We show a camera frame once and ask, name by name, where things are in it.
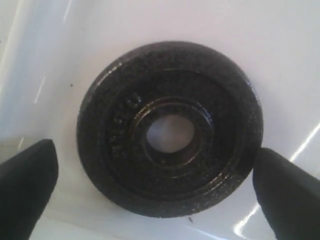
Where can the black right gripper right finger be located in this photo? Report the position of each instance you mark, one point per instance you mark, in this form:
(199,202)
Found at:
(288,196)

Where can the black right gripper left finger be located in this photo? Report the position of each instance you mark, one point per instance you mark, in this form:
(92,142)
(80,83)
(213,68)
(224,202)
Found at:
(27,181)

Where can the black weight plate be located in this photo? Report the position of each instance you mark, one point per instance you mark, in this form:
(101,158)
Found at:
(158,80)

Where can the white plastic tray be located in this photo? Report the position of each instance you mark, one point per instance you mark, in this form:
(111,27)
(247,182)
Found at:
(52,50)

